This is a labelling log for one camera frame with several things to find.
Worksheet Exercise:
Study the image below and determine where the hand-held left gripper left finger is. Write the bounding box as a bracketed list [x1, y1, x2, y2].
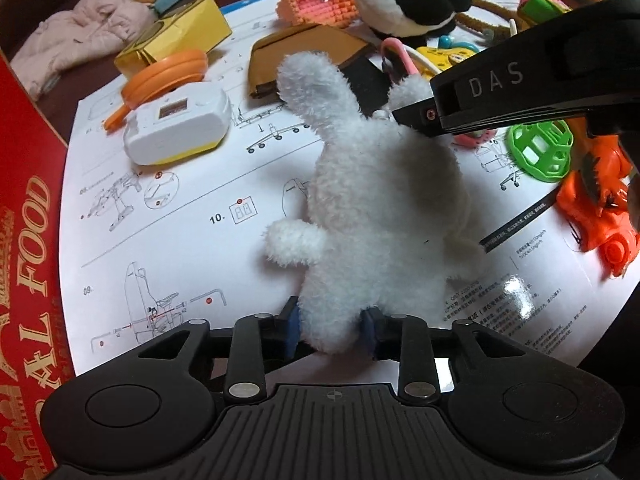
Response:
[135, 296, 301, 403]

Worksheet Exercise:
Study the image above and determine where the green plastic hollow ball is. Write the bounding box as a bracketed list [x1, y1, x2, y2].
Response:
[505, 121, 572, 183]

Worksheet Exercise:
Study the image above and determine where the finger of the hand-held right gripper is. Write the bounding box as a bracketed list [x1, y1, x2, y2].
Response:
[391, 99, 443, 138]

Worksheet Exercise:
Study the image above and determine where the brown and black pouch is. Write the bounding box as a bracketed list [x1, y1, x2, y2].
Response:
[248, 24, 393, 116]

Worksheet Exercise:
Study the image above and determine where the orange plastic toy vehicle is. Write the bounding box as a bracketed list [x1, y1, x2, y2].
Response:
[555, 120, 640, 278]

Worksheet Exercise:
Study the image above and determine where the brown fuzzy headband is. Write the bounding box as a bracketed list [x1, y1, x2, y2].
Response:
[455, 0, 521, 43]

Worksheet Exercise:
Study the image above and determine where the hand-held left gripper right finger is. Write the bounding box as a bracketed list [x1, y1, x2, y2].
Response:
[360, 307, 526, 406]

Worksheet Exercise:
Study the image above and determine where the white plush bunny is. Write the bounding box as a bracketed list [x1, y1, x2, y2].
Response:
[263, 52, 478, 356]

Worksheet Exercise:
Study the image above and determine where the red gift box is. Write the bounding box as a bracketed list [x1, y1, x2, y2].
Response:
[0, 50, 76, 478]

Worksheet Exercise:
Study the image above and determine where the white toy camera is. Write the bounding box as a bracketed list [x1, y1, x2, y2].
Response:
[122, 82, 233, 166]

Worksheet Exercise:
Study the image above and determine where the orange round plastic toy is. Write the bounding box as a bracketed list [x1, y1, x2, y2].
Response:
[104, 49, 209, 132]

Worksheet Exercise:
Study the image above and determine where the yellow cardboard box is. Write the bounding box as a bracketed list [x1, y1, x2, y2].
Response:
[114, 0, 233, 81]

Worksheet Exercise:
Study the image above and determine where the pink plastic ring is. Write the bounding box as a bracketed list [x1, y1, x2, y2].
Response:
[380, 39, 421, 78]

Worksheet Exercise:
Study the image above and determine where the white instruction sheet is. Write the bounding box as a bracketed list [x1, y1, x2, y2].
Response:
[60, 0, 640, 376]

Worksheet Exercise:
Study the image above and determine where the pink padded cloth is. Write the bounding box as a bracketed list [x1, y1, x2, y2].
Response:
[10, 0, 161, 98]

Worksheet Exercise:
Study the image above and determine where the pink plastic toy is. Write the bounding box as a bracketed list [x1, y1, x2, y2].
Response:
[452, 127, 498, 148]

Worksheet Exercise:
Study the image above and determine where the green toy house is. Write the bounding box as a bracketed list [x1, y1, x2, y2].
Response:
[517, 0, 571, 23]

